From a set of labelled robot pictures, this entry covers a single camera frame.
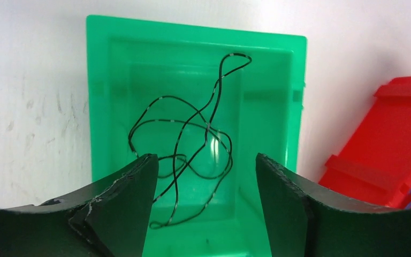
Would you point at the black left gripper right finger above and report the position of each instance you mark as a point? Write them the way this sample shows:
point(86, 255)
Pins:
point(303, 218)

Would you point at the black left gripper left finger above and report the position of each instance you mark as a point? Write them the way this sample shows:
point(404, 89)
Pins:
point(108, 217)

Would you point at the red plastic double bin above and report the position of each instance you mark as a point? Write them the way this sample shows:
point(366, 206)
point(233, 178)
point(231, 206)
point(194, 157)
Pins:
point(375, 164)

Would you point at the green plastic bin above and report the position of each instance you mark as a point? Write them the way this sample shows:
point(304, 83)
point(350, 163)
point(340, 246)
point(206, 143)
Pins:
point(206, 101)

